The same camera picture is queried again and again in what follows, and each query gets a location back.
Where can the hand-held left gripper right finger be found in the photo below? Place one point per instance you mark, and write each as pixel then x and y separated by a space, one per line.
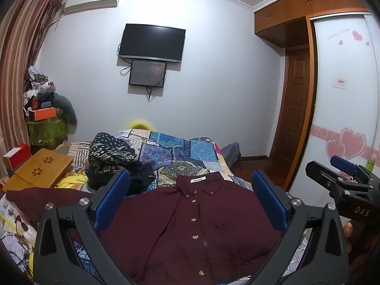
pixel 267 197

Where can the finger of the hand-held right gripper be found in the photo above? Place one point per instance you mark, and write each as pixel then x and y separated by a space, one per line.
pixel 344 166
pixel 322 175

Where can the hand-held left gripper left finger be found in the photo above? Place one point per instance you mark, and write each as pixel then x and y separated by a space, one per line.
pixel 114 197

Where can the maroon button shirt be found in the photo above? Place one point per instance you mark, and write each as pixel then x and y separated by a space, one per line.
pixel 178 231

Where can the person's right hand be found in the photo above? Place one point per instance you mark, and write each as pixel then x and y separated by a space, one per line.
pixel 350 234

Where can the green bottle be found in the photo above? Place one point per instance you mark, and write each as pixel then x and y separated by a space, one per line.
pixel 371 164

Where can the dark navy garment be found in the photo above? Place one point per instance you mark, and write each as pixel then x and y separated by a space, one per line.
pixel 142 175

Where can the yellow cloth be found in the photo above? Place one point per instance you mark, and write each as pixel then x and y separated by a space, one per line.
pixel 74 179

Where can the navy patterned knit sweater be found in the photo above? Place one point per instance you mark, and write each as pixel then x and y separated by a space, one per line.
pixel 111 151

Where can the grey backpack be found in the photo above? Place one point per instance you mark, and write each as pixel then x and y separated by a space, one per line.
pixel 231 153

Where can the striped bed sheet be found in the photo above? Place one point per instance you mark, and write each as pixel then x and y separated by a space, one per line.
pixel 75 151

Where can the brown wooden door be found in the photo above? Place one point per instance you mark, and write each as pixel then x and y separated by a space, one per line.
pixel 292 107

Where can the yellow round object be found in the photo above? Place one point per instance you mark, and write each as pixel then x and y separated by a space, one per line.
pixel 139 123

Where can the wooden lap table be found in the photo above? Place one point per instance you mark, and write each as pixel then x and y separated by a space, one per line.
pixel 38 169

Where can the blue patchwork quilt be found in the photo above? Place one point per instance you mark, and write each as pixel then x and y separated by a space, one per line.
pixel 181 151

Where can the grey padded jacket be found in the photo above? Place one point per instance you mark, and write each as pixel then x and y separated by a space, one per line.
pixel 66 107

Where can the cartoon print bed sheet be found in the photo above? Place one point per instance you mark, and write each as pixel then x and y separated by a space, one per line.
pixel 13 216

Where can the red box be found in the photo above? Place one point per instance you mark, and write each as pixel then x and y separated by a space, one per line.
pixel 17 156

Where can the orange box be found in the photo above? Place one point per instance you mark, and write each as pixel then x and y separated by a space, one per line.
pixel 44 113

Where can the brown striped curtain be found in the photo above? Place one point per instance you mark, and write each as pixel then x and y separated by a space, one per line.
pixel 20 65

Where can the wooden overhead cabinet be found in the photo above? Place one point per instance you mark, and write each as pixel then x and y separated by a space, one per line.
pixel 299 9

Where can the small black wall monitor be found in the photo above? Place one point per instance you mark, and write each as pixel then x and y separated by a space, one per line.
pixel 147 72

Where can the black wall television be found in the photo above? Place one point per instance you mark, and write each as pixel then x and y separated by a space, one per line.
pixel 153 43

